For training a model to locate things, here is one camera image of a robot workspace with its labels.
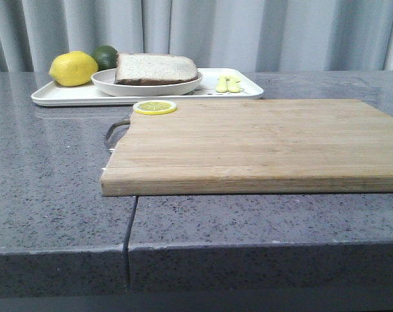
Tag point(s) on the white bread slice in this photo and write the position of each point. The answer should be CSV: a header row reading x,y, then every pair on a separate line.
x,y
146,69

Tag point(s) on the white round plate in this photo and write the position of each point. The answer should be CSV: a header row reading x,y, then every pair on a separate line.
x,y
104,81

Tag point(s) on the white rectangular tray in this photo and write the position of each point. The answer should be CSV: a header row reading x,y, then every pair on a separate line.
x,y
54,95

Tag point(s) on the wooden cutting board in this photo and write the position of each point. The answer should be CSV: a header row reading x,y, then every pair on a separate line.
x,y
269,146

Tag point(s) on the lemon slice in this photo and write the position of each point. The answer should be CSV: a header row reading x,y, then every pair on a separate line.
x,y
154,107

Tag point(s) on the green lime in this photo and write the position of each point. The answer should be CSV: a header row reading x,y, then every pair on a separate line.
x,y
105,56

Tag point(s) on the grey curtain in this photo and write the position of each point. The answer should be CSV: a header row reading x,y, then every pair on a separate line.
x,y
251,36

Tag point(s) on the yellow lemon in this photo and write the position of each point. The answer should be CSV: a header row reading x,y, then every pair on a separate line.
x,y
73,69

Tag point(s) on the metal cutting board handle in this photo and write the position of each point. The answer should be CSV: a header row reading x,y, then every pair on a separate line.
x,y
115,132

